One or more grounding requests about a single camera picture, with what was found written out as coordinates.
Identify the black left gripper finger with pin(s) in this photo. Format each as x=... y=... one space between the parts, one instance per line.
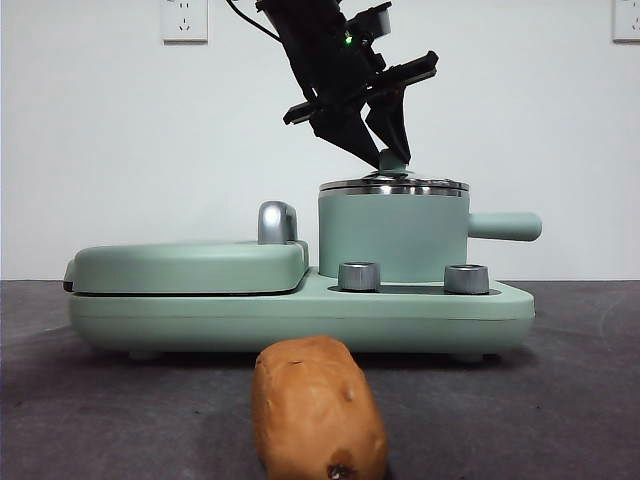
x=345 y=130
x=392 y=120

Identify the glass pot lid green knob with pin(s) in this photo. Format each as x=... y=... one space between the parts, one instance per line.
x=389 y=162

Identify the brown potato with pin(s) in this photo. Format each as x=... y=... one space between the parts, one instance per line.
x=315 y=405

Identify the mint green hinged griddle lid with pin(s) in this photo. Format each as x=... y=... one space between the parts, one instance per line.
x=185 y=267

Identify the silver control knob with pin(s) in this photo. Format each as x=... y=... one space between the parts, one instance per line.
x=357 y=276
x=466 y=279

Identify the mint green breakfast machine base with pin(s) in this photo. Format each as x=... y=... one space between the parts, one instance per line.
x=300 y=325

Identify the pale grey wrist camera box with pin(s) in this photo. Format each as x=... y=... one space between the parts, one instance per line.
x=382 y=20

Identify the white wall socket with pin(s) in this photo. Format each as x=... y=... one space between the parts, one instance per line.
x=184 y=22
x=627 y=22

